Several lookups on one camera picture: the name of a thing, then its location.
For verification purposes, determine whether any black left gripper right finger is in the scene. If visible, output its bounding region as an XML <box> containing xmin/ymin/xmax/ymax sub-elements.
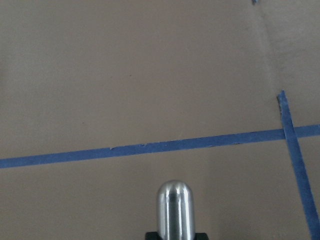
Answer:
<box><xmin>194</xmin><ymin>232</ymin><xmax>208</xmax><ymax>240</ymax></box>

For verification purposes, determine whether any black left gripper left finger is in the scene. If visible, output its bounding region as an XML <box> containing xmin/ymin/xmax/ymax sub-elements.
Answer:
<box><xmin>145</xmin><ymin>231</ymin><xmax>158</xmax><ymax>240</ymax></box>

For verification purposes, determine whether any steel muddler black cap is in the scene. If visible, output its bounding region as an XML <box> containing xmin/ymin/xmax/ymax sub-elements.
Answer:
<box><xmin>156</xmin><ymin>180</ymin><xmax>196</xmax><ymax>240</ymax></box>

